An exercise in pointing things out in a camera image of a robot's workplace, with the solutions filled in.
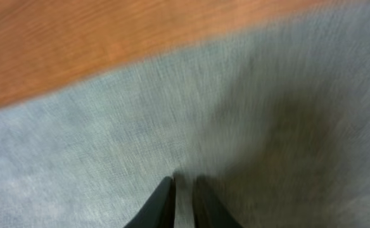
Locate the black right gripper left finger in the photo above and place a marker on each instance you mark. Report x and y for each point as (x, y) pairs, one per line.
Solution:
(159, 209)

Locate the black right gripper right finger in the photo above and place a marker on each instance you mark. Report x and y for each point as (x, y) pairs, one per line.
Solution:
(208, 211)

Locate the light blue denim jeans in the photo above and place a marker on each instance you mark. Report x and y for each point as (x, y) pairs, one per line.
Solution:
(277, 116)

